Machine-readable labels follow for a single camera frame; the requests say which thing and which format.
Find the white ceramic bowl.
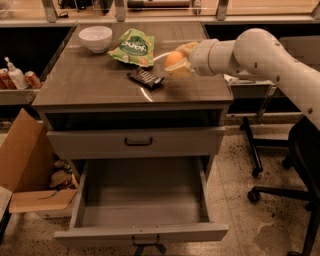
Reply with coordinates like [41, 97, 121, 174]
[78, 26, 113, 53]

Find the grey side shelf left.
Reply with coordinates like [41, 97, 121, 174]
[0, 89, 39, 106]

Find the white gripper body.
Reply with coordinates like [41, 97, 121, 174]
[189, 39, 218, 76]

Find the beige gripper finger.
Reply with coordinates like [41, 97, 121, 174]
[165, 59, 193, 78]
[176, 42, 198, 58]

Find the brown cardboard box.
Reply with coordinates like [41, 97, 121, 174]
[0, 109, 77, 218]

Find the white pump bottle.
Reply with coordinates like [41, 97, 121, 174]
[5, 57, 28, 90]

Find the red soda can left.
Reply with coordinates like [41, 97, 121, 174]
[0, 68, 16, 89]

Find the grey side shelf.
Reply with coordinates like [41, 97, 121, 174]
[0, 89, 39, 106]
[229, 80, 286, 99]

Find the black office chair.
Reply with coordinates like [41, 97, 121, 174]
[247, 115, 320, 256]

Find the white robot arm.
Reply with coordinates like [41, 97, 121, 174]
[165, 28, 320, 129]

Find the open middle drawer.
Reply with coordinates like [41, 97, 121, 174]
[54, 157, 228, 247]

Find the black candy bar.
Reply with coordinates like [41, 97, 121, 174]
[127, 67, 163, 90]

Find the red soda can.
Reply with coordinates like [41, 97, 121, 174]
[0, 68, 16, 89]
[25, 71, 42, 89]

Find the orange fruit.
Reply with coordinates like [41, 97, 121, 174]
[165, 51, 185, 67]

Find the grey drawer cabinet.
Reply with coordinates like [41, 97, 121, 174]
[32, 21, 234, 168]

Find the green snack bag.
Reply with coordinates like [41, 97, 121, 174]
[108, 28, 154, 67]

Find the grey side shelf right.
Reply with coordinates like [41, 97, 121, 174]
[229, 80, 286, 99]

